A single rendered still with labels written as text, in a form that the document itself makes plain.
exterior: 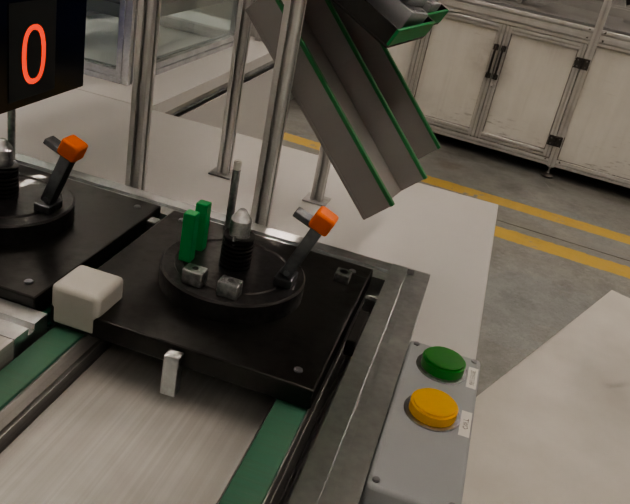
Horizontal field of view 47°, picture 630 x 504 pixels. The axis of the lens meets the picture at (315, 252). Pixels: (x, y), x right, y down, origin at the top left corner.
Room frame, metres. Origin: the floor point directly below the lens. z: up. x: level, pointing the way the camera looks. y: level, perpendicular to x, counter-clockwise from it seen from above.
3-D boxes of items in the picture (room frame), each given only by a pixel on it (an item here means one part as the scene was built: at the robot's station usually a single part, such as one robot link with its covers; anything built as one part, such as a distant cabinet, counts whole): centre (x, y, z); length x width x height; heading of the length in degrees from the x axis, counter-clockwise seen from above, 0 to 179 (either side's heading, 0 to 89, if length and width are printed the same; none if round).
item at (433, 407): (0.50, -0.12, 0.96); 0.04 x 0.04 x 0.02
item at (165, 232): (0.62, 0.07, 0.96); 0.24 x 0.24 x 0.02; 79
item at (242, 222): (0.62, 0.07, 1.04); 0.02 x 0.02 x 0.03
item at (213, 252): (0.62, 0.07, 0.98); 0.14 x 0.14 x 0.02
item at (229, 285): (0.56, 0.07, 1.00); 0.02 x 0.01 x 0.02; 79
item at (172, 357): (0.49, 0.10, 0.95); 0.01 x 0.01 x 0.04; 79
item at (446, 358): (0.56, -0.14, 0.96); 0.04 x 0.04 x 0.02
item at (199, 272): (0.57, 0.10, 1.00); 0.02 x 0.01 x 0.02; 79
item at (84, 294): (0.54, 0.19, 0.97); 0.05 x 0.05 x 0.04; 79
